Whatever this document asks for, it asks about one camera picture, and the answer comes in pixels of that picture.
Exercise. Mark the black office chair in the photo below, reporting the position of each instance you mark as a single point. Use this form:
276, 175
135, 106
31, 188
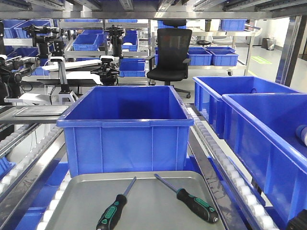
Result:
173, 44

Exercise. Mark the large grey metal tray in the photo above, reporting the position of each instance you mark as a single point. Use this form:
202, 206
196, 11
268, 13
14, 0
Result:
150, 204

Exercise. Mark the blue bin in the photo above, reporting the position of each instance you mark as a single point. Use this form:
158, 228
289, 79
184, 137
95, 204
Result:
260, 129
209, 90

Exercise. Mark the blue bin right near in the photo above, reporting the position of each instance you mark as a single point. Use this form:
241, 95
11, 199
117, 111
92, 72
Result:
260, 129

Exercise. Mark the blue bin before tray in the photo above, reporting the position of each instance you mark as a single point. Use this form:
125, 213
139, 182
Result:
126, 129

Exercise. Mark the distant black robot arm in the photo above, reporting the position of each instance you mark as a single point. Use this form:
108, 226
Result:
43, 37

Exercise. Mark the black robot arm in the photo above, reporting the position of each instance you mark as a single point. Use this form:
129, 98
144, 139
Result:
299, 222

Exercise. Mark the green black cross screwdriver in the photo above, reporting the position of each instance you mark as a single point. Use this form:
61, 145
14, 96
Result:
112, 214

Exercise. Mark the grey tray at left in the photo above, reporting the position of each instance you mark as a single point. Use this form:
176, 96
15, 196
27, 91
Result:
41, 111

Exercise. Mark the blue bin right far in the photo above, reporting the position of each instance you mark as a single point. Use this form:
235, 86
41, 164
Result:
209, 90

